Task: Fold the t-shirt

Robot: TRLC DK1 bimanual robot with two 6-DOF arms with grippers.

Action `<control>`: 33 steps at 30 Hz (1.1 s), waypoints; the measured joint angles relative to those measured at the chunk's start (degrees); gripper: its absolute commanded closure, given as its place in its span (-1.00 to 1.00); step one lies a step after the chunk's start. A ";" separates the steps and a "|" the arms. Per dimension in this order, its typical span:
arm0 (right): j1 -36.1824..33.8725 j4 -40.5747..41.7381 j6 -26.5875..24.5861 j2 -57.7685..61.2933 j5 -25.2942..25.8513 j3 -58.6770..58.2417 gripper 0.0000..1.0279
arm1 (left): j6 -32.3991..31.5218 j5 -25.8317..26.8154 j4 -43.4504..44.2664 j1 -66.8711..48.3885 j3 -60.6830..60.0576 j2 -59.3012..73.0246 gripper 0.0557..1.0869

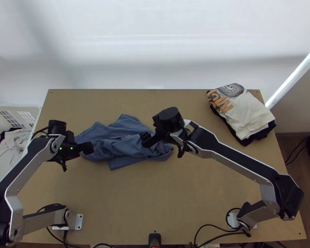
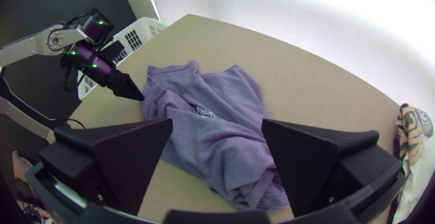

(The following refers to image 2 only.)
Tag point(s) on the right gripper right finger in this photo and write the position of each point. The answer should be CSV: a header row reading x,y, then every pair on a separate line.
x,y
306,162

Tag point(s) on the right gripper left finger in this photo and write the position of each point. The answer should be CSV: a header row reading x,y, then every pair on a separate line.
x,y
129,156

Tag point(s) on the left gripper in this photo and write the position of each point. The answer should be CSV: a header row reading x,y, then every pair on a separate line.
x,y
116,83

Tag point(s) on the blue t-shirt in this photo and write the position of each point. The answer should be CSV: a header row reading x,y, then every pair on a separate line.
x,y
210,128

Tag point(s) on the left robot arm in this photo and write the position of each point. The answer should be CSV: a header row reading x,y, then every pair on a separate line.
x,y
37,43

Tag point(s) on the white laundry basket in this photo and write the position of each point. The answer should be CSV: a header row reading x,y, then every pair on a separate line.
x,y
134,38

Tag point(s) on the pile of folded clothes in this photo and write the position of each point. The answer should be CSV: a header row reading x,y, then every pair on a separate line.
x,y
416,142

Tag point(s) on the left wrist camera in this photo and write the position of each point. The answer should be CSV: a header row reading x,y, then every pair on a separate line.
x,y
111,52

